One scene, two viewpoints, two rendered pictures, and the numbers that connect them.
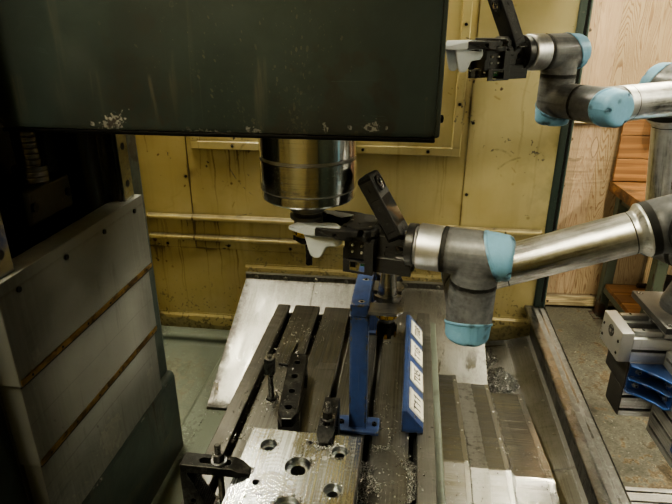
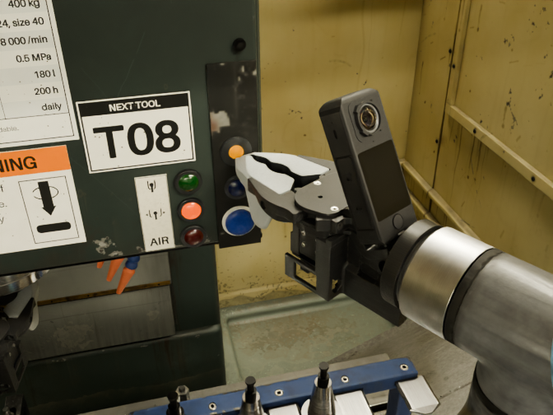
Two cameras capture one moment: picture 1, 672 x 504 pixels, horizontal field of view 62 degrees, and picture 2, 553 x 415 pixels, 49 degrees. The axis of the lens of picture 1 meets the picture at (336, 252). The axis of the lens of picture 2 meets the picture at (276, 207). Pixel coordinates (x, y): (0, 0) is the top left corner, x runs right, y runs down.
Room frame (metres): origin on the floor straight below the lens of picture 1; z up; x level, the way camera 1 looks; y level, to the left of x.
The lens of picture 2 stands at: (1.02, -0.70, 2.00)
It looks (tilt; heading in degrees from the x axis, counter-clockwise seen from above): 32 degrees down; 68
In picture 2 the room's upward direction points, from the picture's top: 1 degrees counter-clockwise
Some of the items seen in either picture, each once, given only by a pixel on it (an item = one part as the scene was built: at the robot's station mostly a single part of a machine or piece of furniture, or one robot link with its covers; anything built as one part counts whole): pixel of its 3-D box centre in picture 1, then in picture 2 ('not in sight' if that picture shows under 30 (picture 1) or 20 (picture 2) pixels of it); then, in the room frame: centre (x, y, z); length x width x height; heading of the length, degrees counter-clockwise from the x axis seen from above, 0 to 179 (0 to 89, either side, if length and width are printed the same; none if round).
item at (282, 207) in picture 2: (484, 44); (290, 199); (1.19, -0.30, 1.73); 0.09 x 0.05 x 0.02; 112
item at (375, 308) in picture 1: (386, 309); not in sight; (1.04, -0.11, 1.21); 0.07 x 0.05 x 0.01; 82
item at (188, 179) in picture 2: not in sight; (188, 182); (1.13, -0.19, 1.70); 0.02 x 0.01 x 0.02; 172
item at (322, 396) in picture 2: not in sight; (322, 397); (1.31, -0.14, 1.26); 0.04 x 0.04 x 0.07
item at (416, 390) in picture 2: not in sight; (419, 396); (1.47, -0.16, 1.21); 0.07 x 0.05 x 0.01; 82
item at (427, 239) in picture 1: (428, 246); not in sight; (0.84, -0.15, 1.43); 0.08 x 0.05 x 0.08; 160
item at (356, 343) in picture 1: (358, 373); not in sight; (1.05, -0.05, 1.05); 0.10 x 0.05 x 0.30; 82
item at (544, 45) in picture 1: (531, 52); (447, 278); (1.27, -0.42, 1.71); 0.08 x 0.05 x 0.08; 22
